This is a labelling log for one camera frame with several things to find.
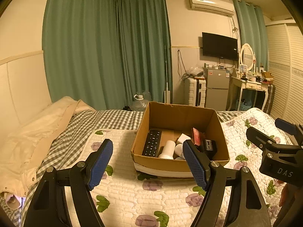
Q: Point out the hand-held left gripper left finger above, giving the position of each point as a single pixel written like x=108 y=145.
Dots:
x=100 y=163

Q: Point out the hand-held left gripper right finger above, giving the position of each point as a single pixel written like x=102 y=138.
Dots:
x=195 y=163

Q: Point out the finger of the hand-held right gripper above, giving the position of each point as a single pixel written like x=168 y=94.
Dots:
x=285 y=125
x=262 y=138

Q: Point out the black power adapter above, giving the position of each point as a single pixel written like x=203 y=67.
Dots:
x=209 y=146

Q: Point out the white charger plug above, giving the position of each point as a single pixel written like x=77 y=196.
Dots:
x=184 y=138

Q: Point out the red rectangular packet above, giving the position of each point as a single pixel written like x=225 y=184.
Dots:
x=197 y=136

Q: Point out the cardboard box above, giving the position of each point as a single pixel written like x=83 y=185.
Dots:
x=165 y=166

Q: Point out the white bottle with red cap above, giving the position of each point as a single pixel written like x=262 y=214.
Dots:
x=167 y=150

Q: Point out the black remote control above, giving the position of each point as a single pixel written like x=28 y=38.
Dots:
x=152 y=143

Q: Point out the person's right hand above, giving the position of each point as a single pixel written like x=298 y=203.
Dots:
x=287 y=194

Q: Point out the dark suitcase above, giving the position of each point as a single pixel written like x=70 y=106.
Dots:
x=269 y=99

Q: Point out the white flower print quilt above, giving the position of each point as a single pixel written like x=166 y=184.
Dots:
x=123 y=194

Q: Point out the blue basket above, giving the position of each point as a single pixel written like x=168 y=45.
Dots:
x=243 y=104

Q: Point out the white louvred wardrobe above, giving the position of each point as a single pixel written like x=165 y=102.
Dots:
x=286 y=75

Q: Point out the small brown box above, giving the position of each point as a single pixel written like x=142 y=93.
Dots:
x=267 y=76

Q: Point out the white dressing table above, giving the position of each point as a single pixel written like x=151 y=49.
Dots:
x=251 y=85

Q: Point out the silver small fridge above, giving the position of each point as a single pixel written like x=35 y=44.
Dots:
x=216 y=89

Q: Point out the cream duvet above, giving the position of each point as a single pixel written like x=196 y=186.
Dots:
x=35 y=134

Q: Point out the white suitcase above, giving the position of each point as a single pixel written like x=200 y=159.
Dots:
x=191 y=92

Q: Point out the clear water jug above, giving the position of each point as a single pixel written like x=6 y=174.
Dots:
x=140 y=104

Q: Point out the white mop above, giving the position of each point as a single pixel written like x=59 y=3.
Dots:
x=166 y=94

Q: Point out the white oval mirror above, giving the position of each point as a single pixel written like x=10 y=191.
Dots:
x=247 y=56

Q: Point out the clear plastic bag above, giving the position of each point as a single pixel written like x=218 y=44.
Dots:
x=195 y=71

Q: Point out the pink cloth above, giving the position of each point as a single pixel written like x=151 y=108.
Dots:
x=14 y=201

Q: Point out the green curtain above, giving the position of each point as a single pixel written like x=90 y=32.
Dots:
x=251 y=30
x=144 y=42
x=80 y=47

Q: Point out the black flat television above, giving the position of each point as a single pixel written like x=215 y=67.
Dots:
x=219 y=45

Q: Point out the white padded headboard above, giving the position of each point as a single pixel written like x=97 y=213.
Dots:
x=23 y=82

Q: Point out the white air conditioner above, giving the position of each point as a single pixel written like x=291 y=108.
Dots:
x=210 y=4

